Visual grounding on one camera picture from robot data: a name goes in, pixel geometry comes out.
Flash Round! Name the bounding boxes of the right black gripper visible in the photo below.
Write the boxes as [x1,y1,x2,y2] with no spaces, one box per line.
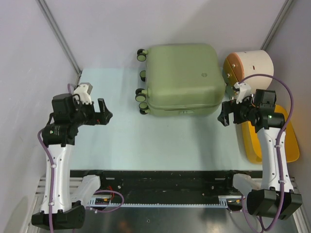
[217,94,258,126]

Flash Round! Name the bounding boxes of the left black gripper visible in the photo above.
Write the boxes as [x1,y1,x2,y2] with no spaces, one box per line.
[70,97,112,126]

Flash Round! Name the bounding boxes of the green hard-shell suitcase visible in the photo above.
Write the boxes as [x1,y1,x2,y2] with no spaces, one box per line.
[135,44,225,117]

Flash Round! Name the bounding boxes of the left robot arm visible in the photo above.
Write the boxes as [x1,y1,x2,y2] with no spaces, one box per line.
[31,94,113,232]

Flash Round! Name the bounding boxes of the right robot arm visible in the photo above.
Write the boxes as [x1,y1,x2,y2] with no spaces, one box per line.
[217,89,302,220]

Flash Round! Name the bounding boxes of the yellow plastic basket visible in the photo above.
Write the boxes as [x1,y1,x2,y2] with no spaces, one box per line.
[241,104,300,165]

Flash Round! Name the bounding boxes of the white cylindrical container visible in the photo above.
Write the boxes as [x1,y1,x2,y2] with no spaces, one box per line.
[223,50,274,97]

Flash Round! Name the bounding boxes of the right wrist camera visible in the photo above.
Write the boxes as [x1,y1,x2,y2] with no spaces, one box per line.
[232,82,252,104]

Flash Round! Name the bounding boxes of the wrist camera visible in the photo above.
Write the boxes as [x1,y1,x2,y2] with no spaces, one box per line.
[232,82,252,104]
[73,83,93,105]

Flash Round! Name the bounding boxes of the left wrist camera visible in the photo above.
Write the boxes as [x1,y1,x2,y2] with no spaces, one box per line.
[73,83,93,105]

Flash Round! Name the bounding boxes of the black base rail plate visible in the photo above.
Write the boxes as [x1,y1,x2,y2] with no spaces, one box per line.
[70,169,264,204]

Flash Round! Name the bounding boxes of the white slotted cable duct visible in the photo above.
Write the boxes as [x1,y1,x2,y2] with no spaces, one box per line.
[88,196,242,208]

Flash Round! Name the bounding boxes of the right corner aluminium post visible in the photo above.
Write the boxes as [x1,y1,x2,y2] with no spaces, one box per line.
[260,0,296,50]

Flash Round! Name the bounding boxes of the corner aluminium post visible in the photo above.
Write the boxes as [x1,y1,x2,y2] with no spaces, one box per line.
[36,0,82,77]
[260,0,296,50]

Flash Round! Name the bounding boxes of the left corner aluminium post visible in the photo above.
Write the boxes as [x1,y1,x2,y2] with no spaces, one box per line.
[36,0,82,77]

